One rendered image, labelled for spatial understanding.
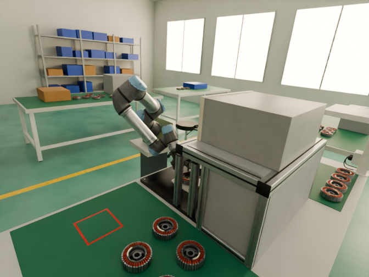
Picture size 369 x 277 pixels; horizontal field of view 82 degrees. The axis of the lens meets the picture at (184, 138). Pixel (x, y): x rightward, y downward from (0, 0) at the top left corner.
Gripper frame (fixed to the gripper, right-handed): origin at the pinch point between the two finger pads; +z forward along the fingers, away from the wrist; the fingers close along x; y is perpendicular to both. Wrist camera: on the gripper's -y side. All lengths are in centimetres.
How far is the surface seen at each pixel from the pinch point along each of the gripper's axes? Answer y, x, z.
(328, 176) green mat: -41, -86, 36
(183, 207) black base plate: -9.2, 18.1, 10.3
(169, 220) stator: -12.8, 30.7, 11.2
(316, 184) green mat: -39, -66, 35
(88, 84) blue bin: 504, -184, -337
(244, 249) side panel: -40, 21, 29
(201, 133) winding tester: -32.6, 10.8, -20.1
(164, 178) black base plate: 12.3, 8.5, -5.6
